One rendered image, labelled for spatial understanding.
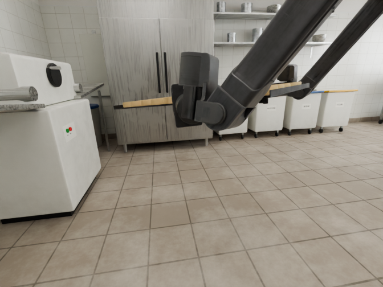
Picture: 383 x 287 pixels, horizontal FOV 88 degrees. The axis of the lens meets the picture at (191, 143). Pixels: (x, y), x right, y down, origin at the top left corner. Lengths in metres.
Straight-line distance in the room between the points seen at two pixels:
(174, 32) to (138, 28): 0.44
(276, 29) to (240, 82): 0.08
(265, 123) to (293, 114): 0.53
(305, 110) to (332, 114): 0.55
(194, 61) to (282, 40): 0.14
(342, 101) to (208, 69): 4.10
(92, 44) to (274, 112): 3.13
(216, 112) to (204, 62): 0.10
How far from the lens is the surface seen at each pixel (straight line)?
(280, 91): 0.50
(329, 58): 0.88
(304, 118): 3.97
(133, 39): 2.84
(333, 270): 1.52
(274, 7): 4.08
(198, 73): 0.37
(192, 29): 2.89
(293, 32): 0.33
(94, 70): 3.78
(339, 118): 4.45
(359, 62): 5.49
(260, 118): 3.52
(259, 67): 0.32
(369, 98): 5.84
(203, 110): 0.33
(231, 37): 3.75
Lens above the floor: 1.03
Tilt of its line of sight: 18 degrees down
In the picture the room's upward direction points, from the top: 2 degrees counter-clockwise
